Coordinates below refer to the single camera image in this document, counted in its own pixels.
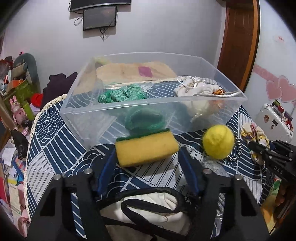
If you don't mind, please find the brown wooden wardrobe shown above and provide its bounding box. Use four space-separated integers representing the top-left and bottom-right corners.
218 0 260 92

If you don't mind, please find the black clothing pile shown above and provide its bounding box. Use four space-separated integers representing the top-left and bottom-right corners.
40 72 78 110

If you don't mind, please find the pink rabbit plush toy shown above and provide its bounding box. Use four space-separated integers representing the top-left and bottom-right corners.
10 95 27 126

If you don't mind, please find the red round cushion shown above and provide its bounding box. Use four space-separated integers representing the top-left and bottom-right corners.
31 93 43 108

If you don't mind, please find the yellow white felt ball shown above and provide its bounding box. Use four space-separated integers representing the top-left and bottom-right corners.
202 125 235 160

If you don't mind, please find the blue white patterned tablecloth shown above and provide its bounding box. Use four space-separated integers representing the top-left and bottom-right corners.
26 100 274 216

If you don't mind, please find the grey green plush toy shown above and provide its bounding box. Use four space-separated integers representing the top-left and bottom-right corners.
11 53 40 88

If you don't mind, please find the yellow green sponge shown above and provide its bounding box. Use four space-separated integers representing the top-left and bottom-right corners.
115 128 179 167

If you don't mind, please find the black wall television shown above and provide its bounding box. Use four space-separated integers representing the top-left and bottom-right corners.
70 0 132 11

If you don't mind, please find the black white small bag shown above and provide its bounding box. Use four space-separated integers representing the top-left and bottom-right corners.
97 187 192 240

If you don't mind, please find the black white braided bracelet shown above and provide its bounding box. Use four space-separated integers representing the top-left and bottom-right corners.
225 131 242 162

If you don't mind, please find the beige blanket on bed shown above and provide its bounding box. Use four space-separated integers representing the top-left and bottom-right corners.
73 58 177 94

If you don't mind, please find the floral fabric scrunchie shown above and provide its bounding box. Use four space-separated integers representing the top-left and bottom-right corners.
240 123 270 166

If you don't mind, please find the green cardboard box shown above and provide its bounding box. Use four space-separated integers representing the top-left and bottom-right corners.
3 80 39 111

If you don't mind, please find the white sticker suitcase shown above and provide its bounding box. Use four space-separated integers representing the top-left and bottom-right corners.
255 103 294 143

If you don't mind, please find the white drawstring pouch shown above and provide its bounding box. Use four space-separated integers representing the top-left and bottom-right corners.
174 75 240 123

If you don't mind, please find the green knitted cloth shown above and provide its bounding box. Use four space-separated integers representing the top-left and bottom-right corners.
98 84 147 104

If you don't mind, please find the small black wall monitor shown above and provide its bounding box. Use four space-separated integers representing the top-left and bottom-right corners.
82 6 117 31

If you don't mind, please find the clear plastic storage box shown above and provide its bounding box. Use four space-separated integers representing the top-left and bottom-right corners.
60 52 247 148

